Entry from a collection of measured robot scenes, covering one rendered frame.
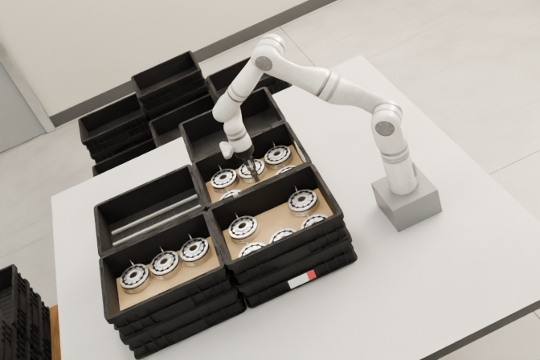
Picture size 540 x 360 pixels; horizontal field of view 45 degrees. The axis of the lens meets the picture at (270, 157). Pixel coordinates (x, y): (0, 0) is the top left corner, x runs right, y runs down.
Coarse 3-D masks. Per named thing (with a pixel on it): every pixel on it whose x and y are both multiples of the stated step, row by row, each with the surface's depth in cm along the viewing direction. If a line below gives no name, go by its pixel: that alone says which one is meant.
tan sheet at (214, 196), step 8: (296, 152) 251; (264, 160) 253; (296, 160) 247; (264, 176) 245; (272, 176) 244; (208, 184) 252; (240, 184) 246; (248, 184) 245; (216, 192) 247; (216, 200) 243
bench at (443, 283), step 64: (320, 128) 280; (64, 192) 303; (448, 192) 228; (64, 256) 267; (384, 256) 215; (448, 256) 207; (512, 256) 200; (64, 320) 239; (256, 320) 211; (320, 320) 204; (384, 320) 196; (448, 320) 190; (512, 320) 187
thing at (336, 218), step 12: (300, 168) 226; (312, 168) 224; (276, 180) 225; (252, 192) 225; (336, 204) 207; (336, 216) 203; (216, 228) 216; (312, 228) 203; (276, 240) 203; (288, 240) 203; (252, 252) 203; (264, 252) 203; (228, 264) 201; (240, 264) 202
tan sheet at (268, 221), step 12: (324, 204) 224; (264, 216) 228; (276, 216) 226; (288, 216) 225; (228, 228) 229; (264, 228) 224; (276, 228) 222; (300, 228) 218; (228, 240) 225; (252, 240) 221; (264, 240) 219
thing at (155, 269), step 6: (162, 252) 226; (168, 252) 225; (174, 252) 224; (156, 258) 224; (174, 258) 222; (150, 264) 223; (156, 264) 222; (168, 264) 220; (174, 264) 219; (156, 270) 220; (162, 270) 219; (168, 270) 218
